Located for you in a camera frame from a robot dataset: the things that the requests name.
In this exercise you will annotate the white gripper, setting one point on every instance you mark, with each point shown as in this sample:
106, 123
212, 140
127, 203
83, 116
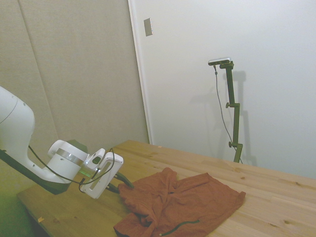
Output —
103, 177

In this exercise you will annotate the rust red shorts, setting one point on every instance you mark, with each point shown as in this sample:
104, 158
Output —
197, 197

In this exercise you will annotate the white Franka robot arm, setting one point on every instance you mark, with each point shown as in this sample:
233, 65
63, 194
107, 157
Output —
14, 123

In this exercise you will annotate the small yellow tape piece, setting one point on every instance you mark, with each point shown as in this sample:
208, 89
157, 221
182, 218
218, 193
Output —
40, 219

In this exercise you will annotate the white door frame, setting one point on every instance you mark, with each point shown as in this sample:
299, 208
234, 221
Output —
140, 74

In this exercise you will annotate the silver camera bar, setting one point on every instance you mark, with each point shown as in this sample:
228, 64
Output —
219, 61

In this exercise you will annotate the grey wall plate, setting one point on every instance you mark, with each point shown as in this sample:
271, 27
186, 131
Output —
148, 27

